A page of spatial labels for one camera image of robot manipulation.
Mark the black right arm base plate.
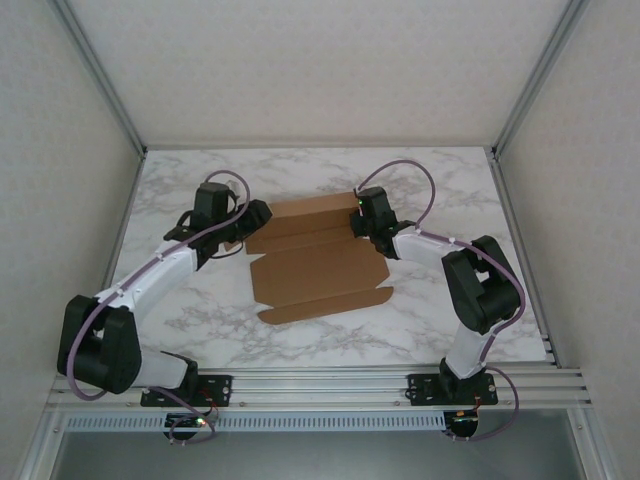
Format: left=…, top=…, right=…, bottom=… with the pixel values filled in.
left=407, top=372, right=500, bottom=407

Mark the brown cardboard box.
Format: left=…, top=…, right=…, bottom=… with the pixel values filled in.
left=222, top=191, right=392, bottom=326

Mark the short aluminium frame post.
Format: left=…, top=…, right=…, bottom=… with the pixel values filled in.
left=18, top=409, right=67, bottom=480
left=569, top=409, right=617, bottom=480

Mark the small circuit board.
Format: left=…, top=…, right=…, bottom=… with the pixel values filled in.
left=164, top=413, right=210, bottom=432
left=446, top=411, right=480, bottom=437

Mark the aluminium mounting rail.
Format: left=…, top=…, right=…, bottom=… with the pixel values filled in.
left=47, top=366, right=594, bottom=412

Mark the aluminium table edge rail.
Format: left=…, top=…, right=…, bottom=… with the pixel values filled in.
left=143, top=143, right=496, bottom=152

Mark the grey slotted cable duct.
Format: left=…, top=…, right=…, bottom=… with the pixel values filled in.
left=64, top=411, right=448, bottom=432

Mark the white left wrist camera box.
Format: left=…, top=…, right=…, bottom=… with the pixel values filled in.
left=218, top=172, right=243, bottom=201

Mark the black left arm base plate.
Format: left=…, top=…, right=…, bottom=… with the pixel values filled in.
left=139, top=373, right=234, bottom=407

